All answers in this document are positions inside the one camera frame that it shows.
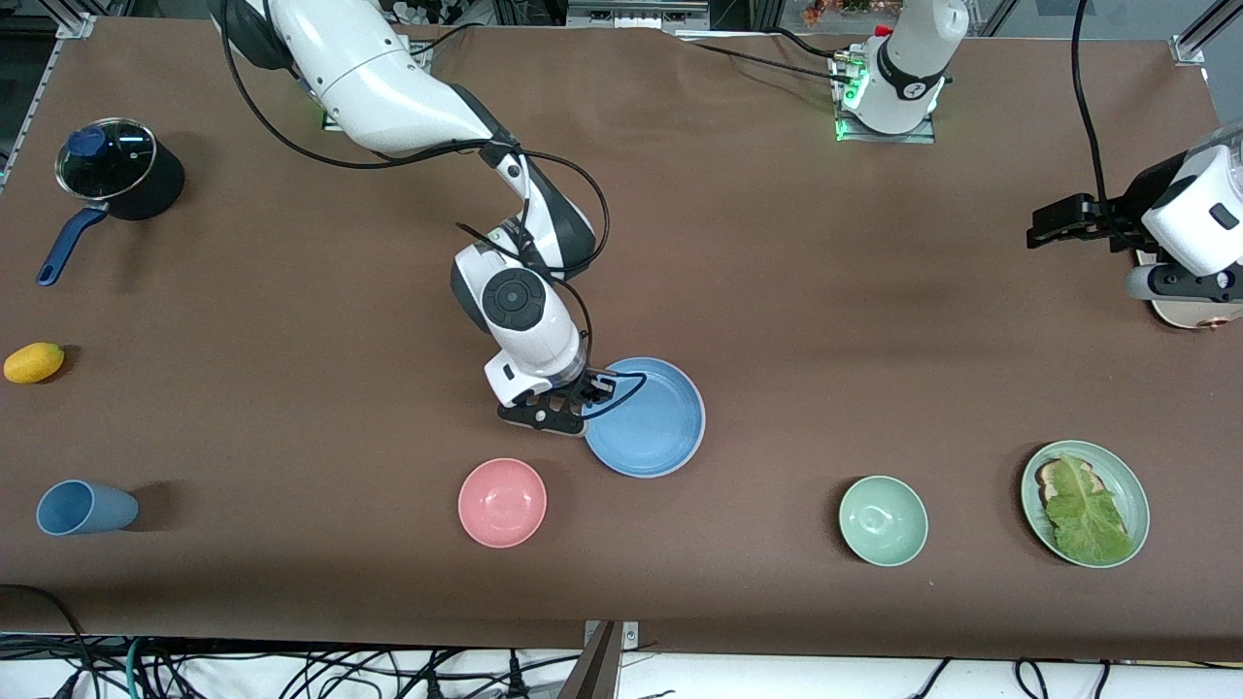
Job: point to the colourful toy items pile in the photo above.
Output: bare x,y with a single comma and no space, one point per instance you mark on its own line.
835,10

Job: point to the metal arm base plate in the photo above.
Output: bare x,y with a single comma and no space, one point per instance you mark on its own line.
923,138

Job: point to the small green bowl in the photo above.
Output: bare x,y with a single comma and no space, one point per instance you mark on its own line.
882,520

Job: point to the blue cup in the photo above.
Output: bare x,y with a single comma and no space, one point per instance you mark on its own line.
97,510

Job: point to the beige kitchen appliance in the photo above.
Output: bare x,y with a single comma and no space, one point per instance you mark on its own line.
1190,316

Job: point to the aluminium corner profile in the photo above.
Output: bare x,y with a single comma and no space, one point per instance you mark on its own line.
76,19
1199,34

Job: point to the small pink bowl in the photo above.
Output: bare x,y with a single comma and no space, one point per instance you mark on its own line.
502,503

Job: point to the toast bread slice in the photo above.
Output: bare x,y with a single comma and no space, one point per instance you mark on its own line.
1047,476

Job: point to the yellow lemon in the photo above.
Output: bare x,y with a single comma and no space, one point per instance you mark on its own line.
34,362

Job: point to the aluminium frame beam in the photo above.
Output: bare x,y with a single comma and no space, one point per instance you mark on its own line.
636,12

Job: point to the green plate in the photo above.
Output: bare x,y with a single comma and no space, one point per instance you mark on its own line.
1122,485

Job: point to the brown table cover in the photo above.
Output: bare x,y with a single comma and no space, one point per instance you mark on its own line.
777,243

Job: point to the silver metal bracket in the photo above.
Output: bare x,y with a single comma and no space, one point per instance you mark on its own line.
631,633

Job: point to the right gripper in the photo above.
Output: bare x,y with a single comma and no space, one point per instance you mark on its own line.
588,385

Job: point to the dark brown post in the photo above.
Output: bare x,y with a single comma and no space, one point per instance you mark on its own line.
594,670

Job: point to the green lettuce leaf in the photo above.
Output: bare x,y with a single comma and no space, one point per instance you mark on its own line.
1088,524

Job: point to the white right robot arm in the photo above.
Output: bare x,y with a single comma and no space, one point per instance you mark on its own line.
369,78

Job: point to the blue plate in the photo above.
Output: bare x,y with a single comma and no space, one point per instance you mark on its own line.
651,427

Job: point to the glass lid blue knob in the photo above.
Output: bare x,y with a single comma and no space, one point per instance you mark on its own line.
121,155

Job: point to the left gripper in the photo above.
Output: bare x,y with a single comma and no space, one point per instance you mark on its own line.
1124,213

